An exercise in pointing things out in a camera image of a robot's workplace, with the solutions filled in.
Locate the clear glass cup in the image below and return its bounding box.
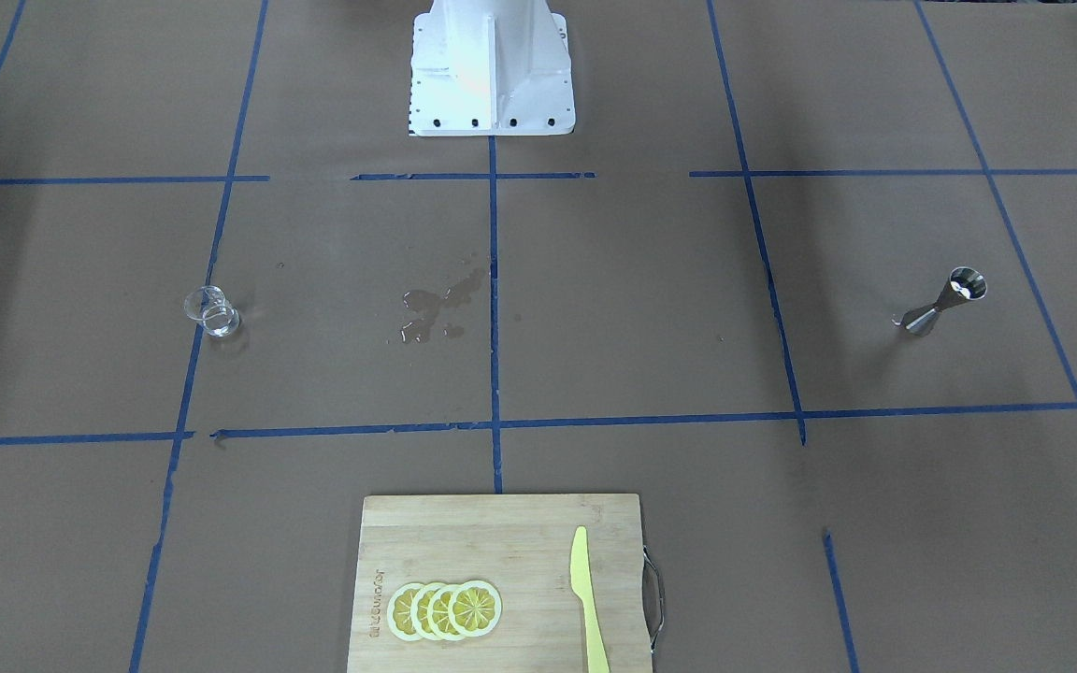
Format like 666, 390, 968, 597
182, 285, 242, 339

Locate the steel jigger measuring cup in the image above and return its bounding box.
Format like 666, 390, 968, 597
892, 265, 987, 337

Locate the bamboo cutting board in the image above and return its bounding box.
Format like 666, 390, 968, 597
347, 494, 653, 672

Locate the yellow plastic knife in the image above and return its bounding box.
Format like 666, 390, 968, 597
569, 525, 610, 672

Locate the lemon slice nearest knife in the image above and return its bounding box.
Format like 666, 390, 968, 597
448, 580, 503, 637

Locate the lemon slice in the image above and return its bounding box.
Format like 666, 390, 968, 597
388, 581, 423, 642
426, 584, 465, 640
408, 581, 443, 640

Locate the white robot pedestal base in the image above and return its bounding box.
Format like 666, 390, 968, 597
408, 1, 577, 137

